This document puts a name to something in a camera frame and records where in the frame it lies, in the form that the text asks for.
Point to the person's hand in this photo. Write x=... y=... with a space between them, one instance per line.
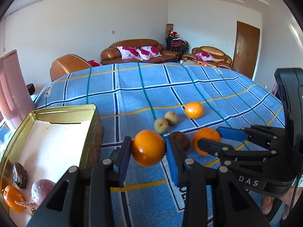
x=267 y=201

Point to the dark rack with clutter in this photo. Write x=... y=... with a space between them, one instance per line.
x=174 y=42

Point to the brown leather armchair left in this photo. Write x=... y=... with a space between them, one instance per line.
x=67 y=64

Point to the pink electric kettle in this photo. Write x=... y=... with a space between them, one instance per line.
x=16 y=102

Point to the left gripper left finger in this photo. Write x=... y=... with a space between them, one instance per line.
x=108 y=173

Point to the pink floral armchair cushion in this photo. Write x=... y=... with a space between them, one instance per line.
x=204 y=56

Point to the brown leather armchair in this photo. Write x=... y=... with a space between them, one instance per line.
x=222 y=59
x=67 y=64

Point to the blue plaid tablecloth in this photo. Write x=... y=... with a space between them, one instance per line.
x=130 y=97

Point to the brown leather sofa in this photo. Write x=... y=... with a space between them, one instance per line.
x=112 y=55

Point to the wrinkled orange tangerine with stem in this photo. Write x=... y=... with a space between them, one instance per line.
x=11 y=195

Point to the pink floral cushion right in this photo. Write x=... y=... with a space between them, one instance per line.
x=148 y=52

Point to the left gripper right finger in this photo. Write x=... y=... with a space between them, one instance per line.
x=186 y=172

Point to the small smooth orange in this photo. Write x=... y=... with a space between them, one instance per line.
x=148 y=148

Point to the brown wooden door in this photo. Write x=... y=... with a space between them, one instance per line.
x=246 y=49

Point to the brown leather armchair right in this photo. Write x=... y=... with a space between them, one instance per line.
x=222 y=59

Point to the rotten brown mangosteen front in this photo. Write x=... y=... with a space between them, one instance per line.
x=20 y=175

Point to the purple red onion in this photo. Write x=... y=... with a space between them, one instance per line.
x=39 y=190

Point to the white wall air conditioner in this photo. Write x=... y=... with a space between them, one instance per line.
x=18 y=5

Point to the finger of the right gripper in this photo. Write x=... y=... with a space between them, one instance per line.
x=256 y=134
x=242 y=159

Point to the pink floral cushion left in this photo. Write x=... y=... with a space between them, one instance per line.
x=129 y=53

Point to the dark stool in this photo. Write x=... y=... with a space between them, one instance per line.
x=31 y=88

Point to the gold metal tin box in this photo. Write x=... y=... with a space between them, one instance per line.
x=51 y=140

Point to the large orange tangerine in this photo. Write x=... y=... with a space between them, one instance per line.
x=205 y=134

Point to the dark rotten fruit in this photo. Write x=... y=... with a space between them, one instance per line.
x=181 y=141

